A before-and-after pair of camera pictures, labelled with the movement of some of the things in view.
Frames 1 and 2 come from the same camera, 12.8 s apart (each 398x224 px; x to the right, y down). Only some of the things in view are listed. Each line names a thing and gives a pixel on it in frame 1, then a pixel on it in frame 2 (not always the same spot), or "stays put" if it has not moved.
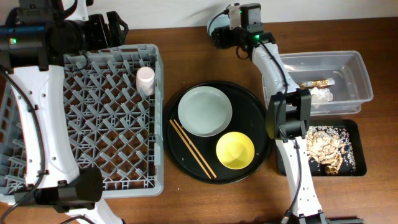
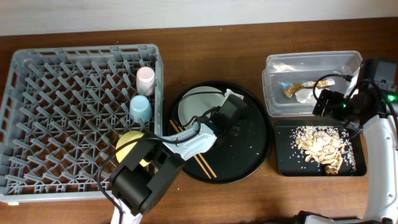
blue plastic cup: [221, 20] → [140, 107]
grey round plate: [204, 111] stays put
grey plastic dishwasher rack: [113, 127] stays put
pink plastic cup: [145, 79] stays put
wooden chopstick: [189, 148] stays put
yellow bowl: [235, 150] → [128, 137]
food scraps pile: [331, 147] stays put
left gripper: [104, 28] → [226, 129]
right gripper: [217, 37] → [325, 104]
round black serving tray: [249, 117] stays put
